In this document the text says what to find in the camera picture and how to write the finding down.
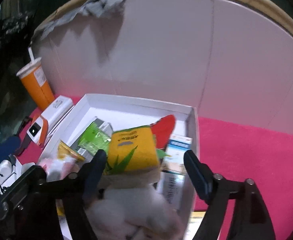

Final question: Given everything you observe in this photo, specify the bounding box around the pink round plush toy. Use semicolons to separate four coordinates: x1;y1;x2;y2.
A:
38;157;79;181

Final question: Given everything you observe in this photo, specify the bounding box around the white plush bunny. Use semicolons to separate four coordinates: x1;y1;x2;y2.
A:
85;185;185;239

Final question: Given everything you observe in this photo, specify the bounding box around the grey liquid sealant box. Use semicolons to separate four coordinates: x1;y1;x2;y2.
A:
70;117;113;155

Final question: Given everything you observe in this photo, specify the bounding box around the yellow tissue pack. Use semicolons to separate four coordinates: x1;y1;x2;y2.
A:
103;125;161;189

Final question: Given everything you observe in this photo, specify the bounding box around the white red barcode box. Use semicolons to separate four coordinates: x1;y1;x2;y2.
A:
156;172;185;210

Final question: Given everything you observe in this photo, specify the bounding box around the blue white medicine box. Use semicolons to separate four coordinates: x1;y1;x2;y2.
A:
161;134;192;175

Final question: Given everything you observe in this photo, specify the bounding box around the red chili plush toy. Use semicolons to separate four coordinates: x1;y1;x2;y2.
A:
150;114;176;149

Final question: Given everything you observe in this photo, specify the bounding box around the white device on left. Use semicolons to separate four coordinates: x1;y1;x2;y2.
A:
0;155;35;196

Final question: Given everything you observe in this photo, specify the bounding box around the white orange power bank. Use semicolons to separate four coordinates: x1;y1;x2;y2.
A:
27;95;74;147

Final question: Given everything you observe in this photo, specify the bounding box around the white cardboard tray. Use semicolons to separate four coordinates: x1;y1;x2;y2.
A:
38;94;199;239

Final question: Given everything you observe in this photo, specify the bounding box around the orange drink cup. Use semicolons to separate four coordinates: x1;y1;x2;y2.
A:
16;57;55;111

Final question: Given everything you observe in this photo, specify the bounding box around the white drinking straw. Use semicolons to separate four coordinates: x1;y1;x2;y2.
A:
28;47;35;64

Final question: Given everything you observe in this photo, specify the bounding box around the white panel board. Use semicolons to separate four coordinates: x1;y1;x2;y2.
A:
33;0;293;134

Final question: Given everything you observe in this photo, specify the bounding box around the black strap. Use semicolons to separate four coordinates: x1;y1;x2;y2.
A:
13;115;35;157

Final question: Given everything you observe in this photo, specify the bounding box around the grey cloth on rail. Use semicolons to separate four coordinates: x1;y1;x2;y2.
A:
31;0;125;42

